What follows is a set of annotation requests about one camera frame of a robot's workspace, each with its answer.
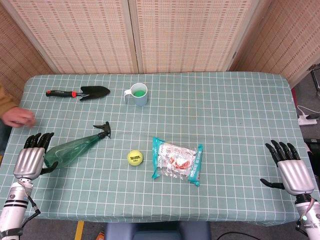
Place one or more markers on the green checkered tablecloth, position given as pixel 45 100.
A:
pixel 160 150

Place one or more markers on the mustard yellow sleeve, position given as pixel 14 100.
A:
pixel 6 102

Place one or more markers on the yellow tennis ball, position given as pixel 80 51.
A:
pixel 135 157

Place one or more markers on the green transparent spray bottle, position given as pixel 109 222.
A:
pixel 72 150

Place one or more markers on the dark blue chair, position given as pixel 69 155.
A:
pixel 157 230

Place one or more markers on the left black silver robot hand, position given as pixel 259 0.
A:
pixel 28 161

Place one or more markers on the person's hand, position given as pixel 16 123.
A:
pixel 19 117

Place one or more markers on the bamboo folding screen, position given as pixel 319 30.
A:
pixel 160 35

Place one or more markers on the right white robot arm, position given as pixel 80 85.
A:
pixel 308 216

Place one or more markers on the white power strip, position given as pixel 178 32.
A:
pixel 307 121

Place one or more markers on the black metal stand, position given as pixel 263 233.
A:
pixel 315 75

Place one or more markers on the light blue mug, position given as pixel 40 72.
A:
pixel 137 94

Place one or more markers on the black garden trowel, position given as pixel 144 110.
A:
pixel 82 93

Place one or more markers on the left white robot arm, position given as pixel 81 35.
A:
pixel 13 207

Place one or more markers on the teal snack package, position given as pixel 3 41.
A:
pixel 177 161

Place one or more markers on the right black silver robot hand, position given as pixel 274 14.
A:
pixel 295 172

